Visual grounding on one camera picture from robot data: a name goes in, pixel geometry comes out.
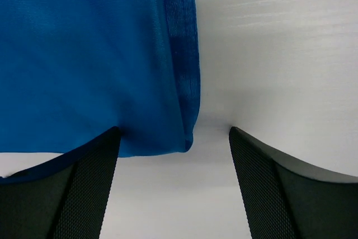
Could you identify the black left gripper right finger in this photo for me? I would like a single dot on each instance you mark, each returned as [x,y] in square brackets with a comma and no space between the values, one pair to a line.
[285,197]

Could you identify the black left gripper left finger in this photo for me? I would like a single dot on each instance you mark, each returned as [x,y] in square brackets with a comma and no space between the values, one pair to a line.
[65,197]

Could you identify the blue cloth napkin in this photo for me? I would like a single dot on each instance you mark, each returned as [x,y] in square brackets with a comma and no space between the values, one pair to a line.
[72,69]

